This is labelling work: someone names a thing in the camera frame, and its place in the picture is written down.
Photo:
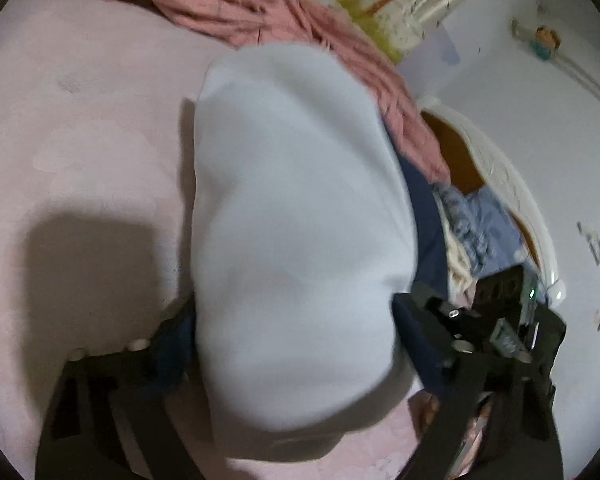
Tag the pink checked quilt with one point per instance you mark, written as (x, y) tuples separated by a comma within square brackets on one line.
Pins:
[(230, 10)]

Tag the blue floral cloth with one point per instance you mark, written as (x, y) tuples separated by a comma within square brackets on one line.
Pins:
[(490, 230)]

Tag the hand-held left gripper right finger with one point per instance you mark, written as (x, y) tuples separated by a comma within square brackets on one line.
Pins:
[(445, 375)]

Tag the cream cloth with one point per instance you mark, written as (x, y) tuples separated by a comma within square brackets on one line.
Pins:
[(460, 270)]

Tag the white navy striped jacket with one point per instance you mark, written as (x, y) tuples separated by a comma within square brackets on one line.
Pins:
[(290, 210)]

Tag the white wooden headboard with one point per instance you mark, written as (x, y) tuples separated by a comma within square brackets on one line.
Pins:
[(505, 175)]

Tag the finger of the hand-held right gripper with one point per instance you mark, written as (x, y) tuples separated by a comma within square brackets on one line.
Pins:
[(452, 317)]

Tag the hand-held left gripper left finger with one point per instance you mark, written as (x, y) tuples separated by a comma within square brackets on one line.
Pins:
[(130, 365)]

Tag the wall shelf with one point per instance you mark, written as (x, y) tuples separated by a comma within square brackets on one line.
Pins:
[(580, 75)]

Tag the doll figure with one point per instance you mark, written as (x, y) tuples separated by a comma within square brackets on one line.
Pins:
[(544, 42)]

